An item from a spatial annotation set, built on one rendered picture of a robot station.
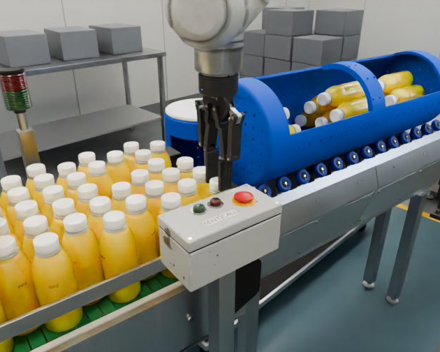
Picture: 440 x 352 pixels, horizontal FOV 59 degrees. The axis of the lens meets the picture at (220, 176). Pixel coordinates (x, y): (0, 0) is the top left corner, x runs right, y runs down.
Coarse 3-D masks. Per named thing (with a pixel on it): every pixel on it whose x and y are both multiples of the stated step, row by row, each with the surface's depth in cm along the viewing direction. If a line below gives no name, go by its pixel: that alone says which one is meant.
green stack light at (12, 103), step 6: (24, 90) 100; (6, 96) 98; (12, 96) 98; (18, 96) 99; (24, 96) 100; (30, 96) 103; (6, 102) 99; (12, 102) 99; (18, 102) 99; (24, 102) 100; (30, 102) 102; (6, 108) 100; (12, 108) 100; (18, 108) 100; (24, 108) 101
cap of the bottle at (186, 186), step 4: (180, 180) 83; (184, 180) 83; (188, 180) 83; (192, 180) 83; (180, 184) 81; (184, 184) 81; (188, 184) 81; (192, 184) 81; (180, 188) 81; (184, 188) 80; (188, 188) 80; (192, 188) 81; (180, 192) 82; (184, 192) 81; (188, 192) 81; (192, 192) 81
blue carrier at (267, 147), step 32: (352, 64) 119; (384, 64) 152; (416, 64) 145; (256, 96) 93; (288, 96) 130; (384, 96) 116; (256, 128) 95; (288, 128) 95; (320, 128) 101; (352, 128) 110; (384, 128) 121; (256, 160) 98; (288, 160) 99; (320, 160) 112
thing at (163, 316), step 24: (168, 288) 79; (240, 288) 90; (120, 312) 73; (144, 312) 74; (168, 312) 78; (192, 312) 83; (240, 312) 94; (72, 336) 68; (96, 336) 69; (120, 336) 73; (144, 336) 77; (168, 336) 81; (192, 336) 86
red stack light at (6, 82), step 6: (24, 72) 100; (0, 78) 97; (6, 78) 96; (12, 78) 97; (18, 78) 98; (24, 78) 99; (0, 84) 98; (6, 84) 97; (12, 84) 97; (18, 84) 98; (24, 84) 99; (6, 90) 98; (12, 90) 98; (18, 90) 98
